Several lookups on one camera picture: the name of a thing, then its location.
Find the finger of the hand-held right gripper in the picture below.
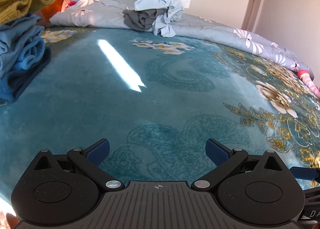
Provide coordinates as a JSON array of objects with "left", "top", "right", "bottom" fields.
[{"left": 290, "top": 166, "right": 317, "bottom": 181}]

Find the dark grey garment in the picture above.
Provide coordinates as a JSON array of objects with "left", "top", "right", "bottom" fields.
[{"left": 122, "top": 7, "right": 167, "bottom": 32}]

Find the light blue long-sleeve shirt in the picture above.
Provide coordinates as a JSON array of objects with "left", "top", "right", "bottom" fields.
[{"left": 134, "top": 0, "right": 185, "bottom": 38}]

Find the stack of blue folded clothes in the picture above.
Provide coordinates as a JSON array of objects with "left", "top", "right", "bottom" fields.
[{"left": 0, "top": 12, "right": 46, "bottom": 80}]

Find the grey floral quilt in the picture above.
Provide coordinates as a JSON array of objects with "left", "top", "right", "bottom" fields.
[{"left": 49, "top": 0, "right": 314, "bottom": 77}]

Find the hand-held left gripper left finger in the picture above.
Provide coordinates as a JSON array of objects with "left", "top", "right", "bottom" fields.
[{"left": 30, "top": 139, "right": 125, "bottom": 191}]

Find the pink cloth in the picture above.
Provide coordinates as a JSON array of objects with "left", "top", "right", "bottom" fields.
[{"left": 297, "top": 69, "right": 320, "bottom": 98}]

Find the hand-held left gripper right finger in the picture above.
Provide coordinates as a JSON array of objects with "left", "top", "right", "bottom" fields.
[{"left": 191, "top": 138, "right": 286, "bottom": 191}]

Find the teal floral blanket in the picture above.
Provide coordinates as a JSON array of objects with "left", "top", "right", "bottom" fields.
[{"left": 0, "top": 26, "right": 320, "bottom": 209}]

